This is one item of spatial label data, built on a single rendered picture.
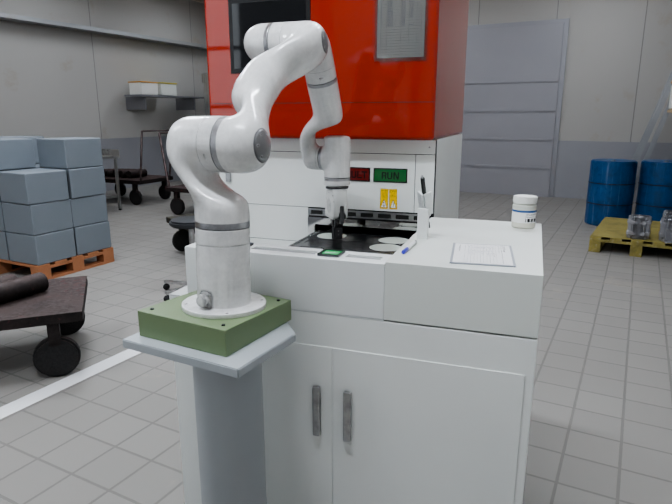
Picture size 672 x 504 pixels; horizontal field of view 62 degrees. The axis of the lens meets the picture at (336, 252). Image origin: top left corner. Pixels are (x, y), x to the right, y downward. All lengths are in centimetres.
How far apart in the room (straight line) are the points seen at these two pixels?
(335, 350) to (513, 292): 46
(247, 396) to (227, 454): 15
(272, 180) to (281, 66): 76
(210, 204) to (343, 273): 37
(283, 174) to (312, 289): 75
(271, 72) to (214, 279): 49
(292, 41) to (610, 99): 844
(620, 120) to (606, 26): 139
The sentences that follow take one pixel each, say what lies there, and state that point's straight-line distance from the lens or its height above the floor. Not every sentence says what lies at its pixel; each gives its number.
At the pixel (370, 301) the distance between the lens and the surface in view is 135.
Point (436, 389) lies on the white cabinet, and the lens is 139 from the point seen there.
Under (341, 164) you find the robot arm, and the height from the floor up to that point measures 115.
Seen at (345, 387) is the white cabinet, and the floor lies 63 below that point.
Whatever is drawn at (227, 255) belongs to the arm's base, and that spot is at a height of 101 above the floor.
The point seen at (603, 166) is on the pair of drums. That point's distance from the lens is 730.
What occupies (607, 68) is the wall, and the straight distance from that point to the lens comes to 965.
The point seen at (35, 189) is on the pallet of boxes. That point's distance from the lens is 495.
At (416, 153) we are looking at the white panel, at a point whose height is 118.
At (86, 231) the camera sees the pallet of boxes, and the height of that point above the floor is 33.
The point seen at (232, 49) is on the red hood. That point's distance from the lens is 208.
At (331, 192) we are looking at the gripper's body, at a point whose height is 106.
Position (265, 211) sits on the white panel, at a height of 95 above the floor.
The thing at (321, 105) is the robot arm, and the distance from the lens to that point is 168.
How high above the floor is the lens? 130
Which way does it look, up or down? 14 degrees down
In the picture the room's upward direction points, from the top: straight up
